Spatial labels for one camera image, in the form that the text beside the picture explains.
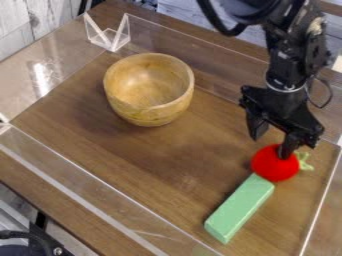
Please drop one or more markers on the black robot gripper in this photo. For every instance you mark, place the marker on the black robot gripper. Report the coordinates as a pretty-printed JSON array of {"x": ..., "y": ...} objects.
[{"x": 283, "y": 110}]

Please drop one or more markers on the red plush strawberry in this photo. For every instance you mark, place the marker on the red plush strawberry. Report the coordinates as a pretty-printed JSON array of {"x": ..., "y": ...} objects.
[{"x": 275, "y": 169}]

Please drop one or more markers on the green rectangular block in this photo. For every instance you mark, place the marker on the green rectangular block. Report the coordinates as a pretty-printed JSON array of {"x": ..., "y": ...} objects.
[{"x": 234, "y": 212}]

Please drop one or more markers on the wooden bowl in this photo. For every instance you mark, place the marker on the wooden bowl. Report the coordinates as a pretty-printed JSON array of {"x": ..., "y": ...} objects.
[{"x": 148, "y": 88}]

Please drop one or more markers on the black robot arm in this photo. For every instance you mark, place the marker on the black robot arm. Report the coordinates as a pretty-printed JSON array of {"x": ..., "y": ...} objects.
[{"x": 294, "y": 27}]

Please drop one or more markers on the black metal clamp base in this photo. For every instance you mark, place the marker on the black metal clamp base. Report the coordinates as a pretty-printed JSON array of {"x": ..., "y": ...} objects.
[{"x": 44, "y": 245}]

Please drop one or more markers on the clear acrylic tray wall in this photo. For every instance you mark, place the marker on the clear acrylic tray wall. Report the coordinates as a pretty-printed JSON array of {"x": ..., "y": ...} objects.
[{"x": 131, "y": 188}]

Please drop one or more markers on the clear acrylic corner bracket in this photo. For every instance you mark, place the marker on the clear acrylic corner bracket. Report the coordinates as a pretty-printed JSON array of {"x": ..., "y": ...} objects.
[{"x": 108, "y": 38}]

